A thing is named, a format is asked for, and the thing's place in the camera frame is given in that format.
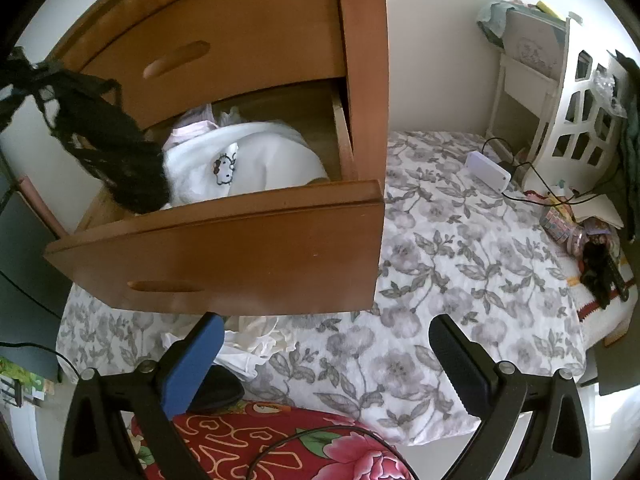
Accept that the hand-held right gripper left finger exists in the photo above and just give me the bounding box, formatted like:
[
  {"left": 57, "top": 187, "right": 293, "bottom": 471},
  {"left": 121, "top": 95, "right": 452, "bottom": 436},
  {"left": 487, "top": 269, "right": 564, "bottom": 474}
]
[{"left": 59, "top": 311, "right": 226, "bottom": 480}]

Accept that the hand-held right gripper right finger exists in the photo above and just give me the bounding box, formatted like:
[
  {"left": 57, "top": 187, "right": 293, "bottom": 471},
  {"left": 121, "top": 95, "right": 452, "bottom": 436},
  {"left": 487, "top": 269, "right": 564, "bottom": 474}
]
[{"left": 429, "top": 313, "right": 593, "bottom": 480}]

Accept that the white lace cloth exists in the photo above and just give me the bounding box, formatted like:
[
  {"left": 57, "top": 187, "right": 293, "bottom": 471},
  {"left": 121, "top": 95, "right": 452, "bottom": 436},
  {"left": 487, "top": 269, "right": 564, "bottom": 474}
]
[{"left": 161, "top": 315, "right": 301, "bottom": 382}]

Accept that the black lace garment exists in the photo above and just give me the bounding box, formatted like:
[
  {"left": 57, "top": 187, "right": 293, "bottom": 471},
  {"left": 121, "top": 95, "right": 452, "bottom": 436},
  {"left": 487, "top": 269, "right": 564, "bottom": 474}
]
[{"left": 0, "top": 47, "right": 170, "bottom": 215}]

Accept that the white cat-print garment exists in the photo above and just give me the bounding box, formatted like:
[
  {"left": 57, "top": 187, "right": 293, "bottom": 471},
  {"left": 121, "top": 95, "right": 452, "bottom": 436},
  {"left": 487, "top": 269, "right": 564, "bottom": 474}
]
[{"left": 162, "top": 121, "right": 331, "bottom": 207}]

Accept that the pink garment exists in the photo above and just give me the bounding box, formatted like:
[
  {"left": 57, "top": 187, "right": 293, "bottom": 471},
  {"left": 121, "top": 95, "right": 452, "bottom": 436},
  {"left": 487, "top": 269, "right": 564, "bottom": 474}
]
[{"left": 167, "top": 119, "right": 217, "bottom": 148}]

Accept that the grey floral bedspread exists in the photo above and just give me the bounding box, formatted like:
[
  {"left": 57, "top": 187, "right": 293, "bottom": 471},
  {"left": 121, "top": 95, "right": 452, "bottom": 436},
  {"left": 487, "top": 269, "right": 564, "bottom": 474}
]
[{"left": 55, "top": 130, "right": 586, "bottom": 448}]

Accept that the red floral quilt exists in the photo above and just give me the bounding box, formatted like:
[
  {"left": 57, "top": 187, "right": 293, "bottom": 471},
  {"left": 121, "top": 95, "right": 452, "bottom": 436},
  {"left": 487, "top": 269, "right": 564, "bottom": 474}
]
[{"left": 127, "top": 400, "right": 416, "bottom": 480}]

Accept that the white knitted cloth red stripe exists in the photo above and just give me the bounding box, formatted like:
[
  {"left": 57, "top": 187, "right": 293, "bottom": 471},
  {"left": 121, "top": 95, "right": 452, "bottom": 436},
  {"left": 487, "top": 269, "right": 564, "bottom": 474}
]
[{"left": 567, "top": 260, "right": 636, "bottom": 348}]

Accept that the black plastic gadget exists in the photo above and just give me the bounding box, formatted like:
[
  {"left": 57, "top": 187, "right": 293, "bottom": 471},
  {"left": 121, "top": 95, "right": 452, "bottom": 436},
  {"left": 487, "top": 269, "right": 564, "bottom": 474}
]
[{"left": 580, "top": 240, "right": 631, "bottom": 311}]

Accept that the green printed box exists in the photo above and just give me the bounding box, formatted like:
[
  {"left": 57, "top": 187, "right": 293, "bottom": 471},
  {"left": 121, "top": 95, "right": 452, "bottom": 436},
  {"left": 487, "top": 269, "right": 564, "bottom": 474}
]
[{"left": 0, "top": 357, "right": 56, "bottom": 403}]

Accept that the white power bank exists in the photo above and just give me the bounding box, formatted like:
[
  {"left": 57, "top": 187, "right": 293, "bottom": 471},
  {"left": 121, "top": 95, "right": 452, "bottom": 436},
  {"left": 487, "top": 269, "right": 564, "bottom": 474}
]
[{"left": 465, "top": 151, "right": 512, "bottom": 192}]

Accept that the cream paper booklet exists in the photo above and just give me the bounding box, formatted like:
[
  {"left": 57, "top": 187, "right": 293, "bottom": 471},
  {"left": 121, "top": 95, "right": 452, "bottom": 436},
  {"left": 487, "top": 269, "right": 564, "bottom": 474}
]
[{"left": 570, "top": 195, "right": 626, "bottom": 228}]

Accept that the pink rolled mat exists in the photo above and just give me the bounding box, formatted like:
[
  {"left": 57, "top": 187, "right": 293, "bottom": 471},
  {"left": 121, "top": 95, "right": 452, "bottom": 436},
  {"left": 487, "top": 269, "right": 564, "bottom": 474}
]
[{"left": 17, "top": 175, "right": 68, "bottom": 241}]

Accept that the light blue cloth in drawer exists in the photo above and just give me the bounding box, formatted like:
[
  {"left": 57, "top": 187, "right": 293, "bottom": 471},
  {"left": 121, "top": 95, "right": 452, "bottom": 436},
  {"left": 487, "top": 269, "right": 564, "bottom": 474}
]
[{"left": 177, "top": 102, "right": 246, "bottom": 126}]

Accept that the white cutout headboard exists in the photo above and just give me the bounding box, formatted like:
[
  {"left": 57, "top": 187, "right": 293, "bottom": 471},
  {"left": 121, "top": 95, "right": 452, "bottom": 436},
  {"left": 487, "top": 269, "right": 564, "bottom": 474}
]
[{"left": 520, "top": 17, "right": 626, "bottom": 193}]

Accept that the white bedside shelf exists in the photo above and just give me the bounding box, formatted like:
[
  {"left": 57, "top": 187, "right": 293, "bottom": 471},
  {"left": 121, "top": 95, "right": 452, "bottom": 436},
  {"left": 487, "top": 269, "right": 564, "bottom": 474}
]
[{"left": 487, "top": 52, "right": 556, "bottom": 153}]

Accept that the dark green hanging cloth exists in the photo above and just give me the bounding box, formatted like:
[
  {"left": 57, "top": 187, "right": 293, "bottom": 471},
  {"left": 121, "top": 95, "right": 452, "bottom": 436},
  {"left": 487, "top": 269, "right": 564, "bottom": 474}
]
[{"left": 612, "top": 50, "right": 640, "bottom": 241}]

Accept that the crumpled clear plastic wrap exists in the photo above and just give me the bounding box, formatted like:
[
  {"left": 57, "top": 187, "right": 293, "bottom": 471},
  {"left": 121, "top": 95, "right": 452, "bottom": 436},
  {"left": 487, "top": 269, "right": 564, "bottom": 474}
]
[{"left": 592, "top": 67, "right": 628, "bottom": 118}]

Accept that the wooden nightstand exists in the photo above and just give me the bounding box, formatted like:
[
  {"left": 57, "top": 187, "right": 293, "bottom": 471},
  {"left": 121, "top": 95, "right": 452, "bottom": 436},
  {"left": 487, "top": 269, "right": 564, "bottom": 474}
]
[{"left": 50, "top": 0, "right": 388, "bottom": 233}]

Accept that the grey printed box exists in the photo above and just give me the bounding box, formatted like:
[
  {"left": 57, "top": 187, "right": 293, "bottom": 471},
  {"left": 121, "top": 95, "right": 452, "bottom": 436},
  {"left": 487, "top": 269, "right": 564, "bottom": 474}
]
[{"left": 500, "top": 7, "right": 571, "bottom": 78}]

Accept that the wooden drawer with shallow front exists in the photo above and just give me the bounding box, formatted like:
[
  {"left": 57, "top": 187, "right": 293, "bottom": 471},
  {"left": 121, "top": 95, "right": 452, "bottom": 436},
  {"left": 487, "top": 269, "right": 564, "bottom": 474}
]
[{"left": 75, "top": 0, "right": 351, "bottom": 131}]

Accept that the teal cloth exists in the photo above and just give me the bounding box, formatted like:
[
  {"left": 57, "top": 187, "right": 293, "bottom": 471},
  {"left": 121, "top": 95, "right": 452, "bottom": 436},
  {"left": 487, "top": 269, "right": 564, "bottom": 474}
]
[{"left": 475, "top": 1, "right": 516, "bottom": 46}]

